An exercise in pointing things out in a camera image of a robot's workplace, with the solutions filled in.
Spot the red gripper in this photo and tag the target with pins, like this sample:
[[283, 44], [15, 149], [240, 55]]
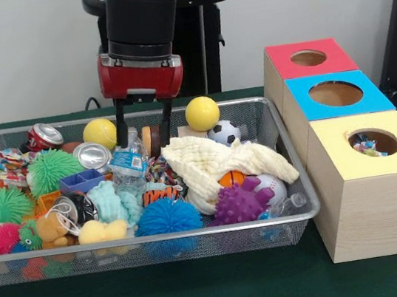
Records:
[[140, 82]]

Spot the cream waffle cloth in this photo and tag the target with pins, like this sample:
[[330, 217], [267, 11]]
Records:
[[222, 160]]

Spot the blue spiky ball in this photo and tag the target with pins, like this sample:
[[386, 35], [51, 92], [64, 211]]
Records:
[[166, 216]]

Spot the small soccer ball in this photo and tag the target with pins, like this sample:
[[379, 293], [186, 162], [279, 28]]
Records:
[[223, 133]]

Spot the multicoloured patterned cloth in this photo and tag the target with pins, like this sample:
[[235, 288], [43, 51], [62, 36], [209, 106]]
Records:
[[366, 146], [6, 162]]

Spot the red drink can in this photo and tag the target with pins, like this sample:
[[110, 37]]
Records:
[[44, 136]]

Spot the silver drink can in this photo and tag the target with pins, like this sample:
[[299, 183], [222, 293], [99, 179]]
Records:
[[91, 157]]

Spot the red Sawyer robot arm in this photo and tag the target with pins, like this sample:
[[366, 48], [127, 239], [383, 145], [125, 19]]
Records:
[[142, 22]]

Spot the wooden box with three holes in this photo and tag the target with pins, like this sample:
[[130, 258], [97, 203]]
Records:
[[378, 203]]

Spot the yellow tennis-seam ball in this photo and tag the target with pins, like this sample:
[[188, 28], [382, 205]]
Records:
[[100, 133]]

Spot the purple spiky toy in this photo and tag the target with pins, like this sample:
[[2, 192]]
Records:
[[240, 203]]

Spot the smooth yellow ball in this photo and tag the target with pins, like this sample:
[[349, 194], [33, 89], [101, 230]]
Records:
[[202, 113]]

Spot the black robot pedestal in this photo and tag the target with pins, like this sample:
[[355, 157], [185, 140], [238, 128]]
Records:
[[216, 60]]

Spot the clear mesh bin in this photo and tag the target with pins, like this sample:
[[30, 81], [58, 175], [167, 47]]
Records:
[[88, 260]]

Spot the green spiky ball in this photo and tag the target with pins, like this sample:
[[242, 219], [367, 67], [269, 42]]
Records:
[[50, 170], [1, 206]]

